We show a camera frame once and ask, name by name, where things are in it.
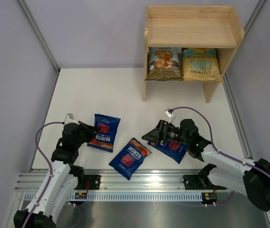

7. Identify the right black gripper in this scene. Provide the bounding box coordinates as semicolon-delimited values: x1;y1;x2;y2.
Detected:
143;119;190;144

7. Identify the blue burts bag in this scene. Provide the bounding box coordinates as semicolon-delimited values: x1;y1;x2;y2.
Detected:
147;141;187;164
109;138;151;181
87;114;121;152

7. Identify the light blue cassava chips bag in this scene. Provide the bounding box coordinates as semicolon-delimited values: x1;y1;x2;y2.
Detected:
145;47;183;81

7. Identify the yellow kettle chips bag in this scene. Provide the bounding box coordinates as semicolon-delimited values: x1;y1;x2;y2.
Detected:
182;47;223;83

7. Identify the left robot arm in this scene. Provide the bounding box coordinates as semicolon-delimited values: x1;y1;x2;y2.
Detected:
13;120;100;228

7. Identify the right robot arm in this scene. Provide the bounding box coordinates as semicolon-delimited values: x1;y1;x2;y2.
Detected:
142;119;270;211

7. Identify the wooden two-tier shelf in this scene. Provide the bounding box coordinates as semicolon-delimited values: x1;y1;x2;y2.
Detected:
142;5;245;104

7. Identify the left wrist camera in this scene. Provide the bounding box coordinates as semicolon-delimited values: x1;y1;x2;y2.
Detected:
64;113;78;125

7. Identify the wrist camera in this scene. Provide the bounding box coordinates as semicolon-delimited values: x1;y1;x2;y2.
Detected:
165;108;175;124
64;113;78;125

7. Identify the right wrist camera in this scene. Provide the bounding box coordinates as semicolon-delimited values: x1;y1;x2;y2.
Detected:
165;108;175;124

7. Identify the aluminium mounting rail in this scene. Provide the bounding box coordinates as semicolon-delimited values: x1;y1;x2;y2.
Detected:
15;168;228;193

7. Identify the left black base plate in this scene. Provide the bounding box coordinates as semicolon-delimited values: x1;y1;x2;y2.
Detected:
76;174;101;190

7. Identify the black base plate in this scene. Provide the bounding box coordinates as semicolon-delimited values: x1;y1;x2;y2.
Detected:
180;174;214;190
76;174;101;190

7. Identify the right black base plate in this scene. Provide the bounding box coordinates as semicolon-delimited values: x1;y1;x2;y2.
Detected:
180;174;214;190

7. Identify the white slotted cable duct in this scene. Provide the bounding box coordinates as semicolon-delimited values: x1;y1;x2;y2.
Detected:
24;191;204;201

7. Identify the left aluminium frame post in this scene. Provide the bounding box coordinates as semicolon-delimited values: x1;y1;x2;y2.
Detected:
16;0;60;75

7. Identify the aluminium frame post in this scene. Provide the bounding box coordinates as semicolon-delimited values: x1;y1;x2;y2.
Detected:
244;0;267;33
16;0;60;75

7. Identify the right aluminium frame post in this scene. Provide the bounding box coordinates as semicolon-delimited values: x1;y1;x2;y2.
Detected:
244;0;267;33

